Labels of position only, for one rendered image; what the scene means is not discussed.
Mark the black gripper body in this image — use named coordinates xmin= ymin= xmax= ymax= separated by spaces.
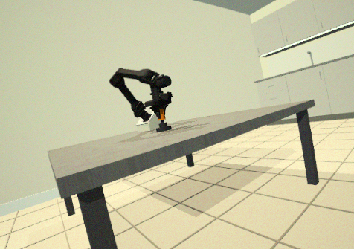
xmin=144 ymin=89 xmax=172 ymax=107

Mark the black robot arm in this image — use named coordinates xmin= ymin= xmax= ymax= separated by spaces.
xmin=109 ymin=68 xmax=173 ymax=122

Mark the orange knob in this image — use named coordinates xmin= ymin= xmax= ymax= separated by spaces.
xmin=158 ymin=109 xmax=166 ymax=120

